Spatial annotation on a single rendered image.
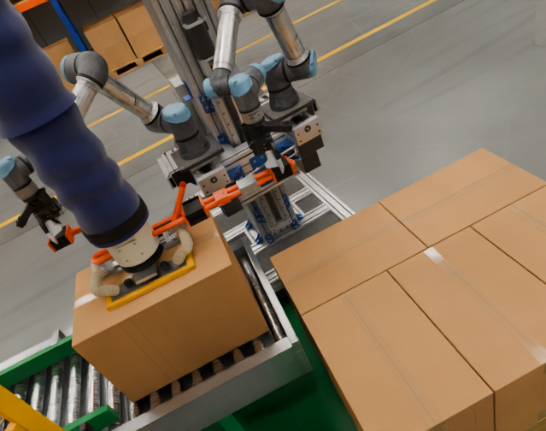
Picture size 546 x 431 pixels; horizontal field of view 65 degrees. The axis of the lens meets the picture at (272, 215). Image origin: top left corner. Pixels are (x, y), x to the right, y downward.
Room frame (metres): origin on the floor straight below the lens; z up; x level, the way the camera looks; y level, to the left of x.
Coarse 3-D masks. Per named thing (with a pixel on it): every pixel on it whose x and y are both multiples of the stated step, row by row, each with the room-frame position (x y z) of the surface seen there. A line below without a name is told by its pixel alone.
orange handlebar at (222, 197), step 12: (264, 180) 1.31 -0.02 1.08; (216, 192) 1.35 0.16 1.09; (228, 192) 1.34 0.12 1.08; (240, 192) 1.31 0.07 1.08; (216, 204) 1.30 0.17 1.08; (168, 216) 1.34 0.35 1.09; (180, 216) 1.33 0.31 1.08; (168, 228) 1.29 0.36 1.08; (96, 252) 1.31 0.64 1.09; (108, 252) 1.31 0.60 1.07
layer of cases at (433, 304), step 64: (448, 192) 1.44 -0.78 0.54; (512, 192) 1.28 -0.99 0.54; (320, 256) 1.39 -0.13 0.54; (384, 256) 1.24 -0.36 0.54; (448, 256) 1.10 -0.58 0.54; (512, 256) 0.98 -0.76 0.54; (320, 320) 1.07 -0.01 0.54; (384, 320) 0.95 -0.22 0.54; (448, 320) 0.85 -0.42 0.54; (512, 320) 0.75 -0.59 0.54; (384, 384) 0.73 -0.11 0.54; (448, 384) 0.65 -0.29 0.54; (512, 384) 0.58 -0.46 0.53
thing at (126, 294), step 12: (168, 264) 1.22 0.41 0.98; (180, 264) 1.20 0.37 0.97; (192, 264) 1.18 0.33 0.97; (156, 276) 1.19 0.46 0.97; (168, 276) 1.17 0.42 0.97; (120, 288) 1.21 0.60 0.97; (132, 288) 1.18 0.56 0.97; (144, 288) 1.16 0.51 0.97; (108, 300) 1.18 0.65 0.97; (120, 300) 1.16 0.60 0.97
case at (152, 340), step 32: (224, 256) 1.17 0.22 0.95; (160, 288) 1.15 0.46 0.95; (192, 288) 1.10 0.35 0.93; (224, 288) 1.11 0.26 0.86; (96, 320) 1.14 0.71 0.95; (128, 320) 1.08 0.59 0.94; (160, 320) 1.09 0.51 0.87; (192, 320) 1.10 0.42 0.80; (224, 320) 1.11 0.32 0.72; (256, 320) 1.12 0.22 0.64; (96, 352) 1.07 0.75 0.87; (128, 352) 1.07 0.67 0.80; (160, 352) 1.08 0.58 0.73; (192, 352) 1.09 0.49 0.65; (224, 352) 1.10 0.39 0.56; (128, 384) 1.07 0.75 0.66; (160, 384) 1.07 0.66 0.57
